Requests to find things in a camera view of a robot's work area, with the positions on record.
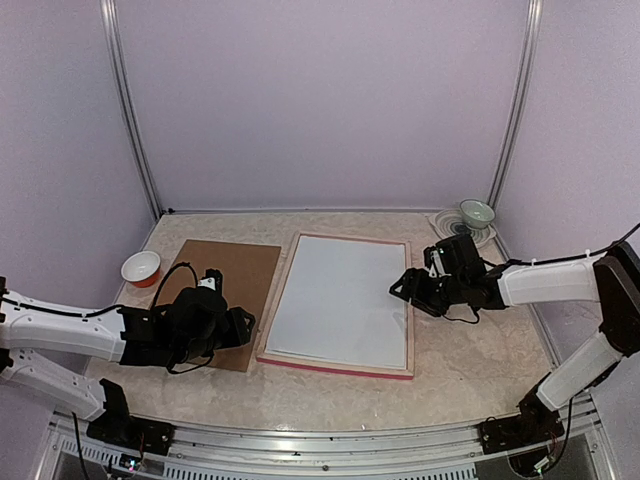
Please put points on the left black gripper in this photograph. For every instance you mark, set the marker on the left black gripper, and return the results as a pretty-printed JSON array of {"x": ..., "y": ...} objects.
[{"x": 240, "y": 333}]

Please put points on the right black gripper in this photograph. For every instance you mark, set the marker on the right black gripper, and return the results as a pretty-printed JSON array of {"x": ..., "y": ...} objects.
[{"x": 413, "y": 280}]

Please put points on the brown cardboard backing board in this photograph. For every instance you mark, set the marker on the brown cardboard backing board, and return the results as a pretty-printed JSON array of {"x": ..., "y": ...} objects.
[{"x": 248, "y": 271}]

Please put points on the red sunset sea photo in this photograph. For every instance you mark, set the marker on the red sunset sea photo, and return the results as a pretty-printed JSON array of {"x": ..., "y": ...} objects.
[{"x": 335, "y": 300}]

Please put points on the pink wooden picture frame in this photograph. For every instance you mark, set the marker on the pink wooden picture frame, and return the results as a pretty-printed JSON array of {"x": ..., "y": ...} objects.
[{"x": 335, "y": 370}]

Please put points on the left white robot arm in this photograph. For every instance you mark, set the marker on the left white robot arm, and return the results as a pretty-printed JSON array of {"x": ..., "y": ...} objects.
[{"x": 29, "y": 327}]

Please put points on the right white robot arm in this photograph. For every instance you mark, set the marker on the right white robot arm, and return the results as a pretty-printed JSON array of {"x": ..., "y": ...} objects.
[{"x": 601, "y": 287}]

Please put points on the white swirl pattern plate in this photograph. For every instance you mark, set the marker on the white swirl pattern plate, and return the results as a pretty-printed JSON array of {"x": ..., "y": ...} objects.
[{"x": 447, "y": 223}]

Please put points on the pale green ceramic bowl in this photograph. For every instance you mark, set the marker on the pale green ceramic bowl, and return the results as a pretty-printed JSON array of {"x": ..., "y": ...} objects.
[{"x": 476, "y": 214}]

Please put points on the orange white bowl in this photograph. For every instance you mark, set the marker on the orange white bowl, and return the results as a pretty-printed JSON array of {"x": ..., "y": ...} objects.
[{"x": 141, "y": 269}]

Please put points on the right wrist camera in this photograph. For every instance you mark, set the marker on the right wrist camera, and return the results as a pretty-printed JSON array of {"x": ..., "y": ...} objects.
[{"x": 433, "y": 262}]

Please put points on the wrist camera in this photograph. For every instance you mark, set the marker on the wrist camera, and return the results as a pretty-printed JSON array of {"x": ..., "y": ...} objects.
[
  {"x": 212, "y": 279},
  {"x": 433, "y": 262}
]

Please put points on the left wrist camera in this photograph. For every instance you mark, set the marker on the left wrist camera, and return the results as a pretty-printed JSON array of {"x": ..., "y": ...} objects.
[{"x": 212, "y": 279}]

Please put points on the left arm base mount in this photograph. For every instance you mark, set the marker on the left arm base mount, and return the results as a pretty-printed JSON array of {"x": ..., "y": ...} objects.
[{"x": 116, "y": 426}]

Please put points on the aluminium front rail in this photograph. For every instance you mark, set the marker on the aluminium front rail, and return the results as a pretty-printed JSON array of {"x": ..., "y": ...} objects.
[{"x": 454, "y": 451}]

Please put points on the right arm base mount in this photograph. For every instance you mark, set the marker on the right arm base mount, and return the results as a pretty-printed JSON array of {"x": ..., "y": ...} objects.
[{"x": 534, "y": 423}]

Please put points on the right aluminium corner post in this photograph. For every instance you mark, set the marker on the right aluminium corner post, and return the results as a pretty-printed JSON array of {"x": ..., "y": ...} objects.
[{"x": 519, "y": 99}]

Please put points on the aluminium corner post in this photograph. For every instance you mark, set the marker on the aluminium corner post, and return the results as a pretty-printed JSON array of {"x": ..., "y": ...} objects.
[
  {"x": 108, "y": 10},
  {"x": 519, "y": 99}
]

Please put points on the left aluminium corner post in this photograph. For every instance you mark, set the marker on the left aluminium corner post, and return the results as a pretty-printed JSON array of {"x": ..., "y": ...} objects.
[{"x": 108, "y": 10}]

